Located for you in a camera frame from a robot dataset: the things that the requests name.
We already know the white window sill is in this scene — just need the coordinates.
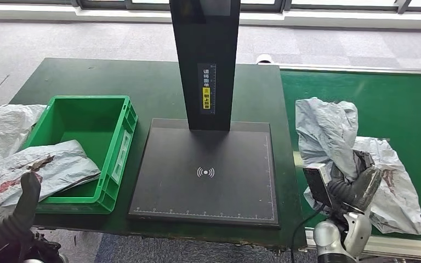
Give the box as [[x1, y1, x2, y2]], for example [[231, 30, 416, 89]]
[[0, 4, 421, 30]]

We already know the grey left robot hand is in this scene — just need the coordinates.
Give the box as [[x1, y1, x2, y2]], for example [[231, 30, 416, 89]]
[[0, 171, 42, 257]]

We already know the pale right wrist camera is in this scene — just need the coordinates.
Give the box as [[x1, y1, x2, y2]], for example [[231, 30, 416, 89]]
[[302, 164, 333, 209]]

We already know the green conveyor belt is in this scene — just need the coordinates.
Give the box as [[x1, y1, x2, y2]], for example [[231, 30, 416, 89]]
[[280, 68, 421, 242]]

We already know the green plastic crate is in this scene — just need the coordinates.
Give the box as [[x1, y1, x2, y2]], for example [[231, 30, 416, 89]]
[[21, 95, 139, 215]]

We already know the grey parcel bag red print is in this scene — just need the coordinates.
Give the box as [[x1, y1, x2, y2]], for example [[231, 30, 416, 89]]
[[295, 97, 360, 182], [0, 139, 101, 208], [303, 137, 421, 236]]

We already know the aluminium conveyor frame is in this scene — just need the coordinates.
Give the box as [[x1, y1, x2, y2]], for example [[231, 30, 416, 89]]
[[255, 53, 421, 262]]

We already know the crumpled grey parcel bag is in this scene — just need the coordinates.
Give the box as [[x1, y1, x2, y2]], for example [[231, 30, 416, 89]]
[[0, 104, 47, 168]]

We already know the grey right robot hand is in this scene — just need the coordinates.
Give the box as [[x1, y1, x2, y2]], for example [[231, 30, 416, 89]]
[[326, 150, 383, 214]]

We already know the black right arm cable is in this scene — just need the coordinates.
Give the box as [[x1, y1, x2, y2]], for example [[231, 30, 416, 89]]
[[290, 210, 320, 263]]

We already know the black inbound scanner machine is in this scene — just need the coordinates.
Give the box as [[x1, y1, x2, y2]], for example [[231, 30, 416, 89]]
[[128, 0, 280, 228]]

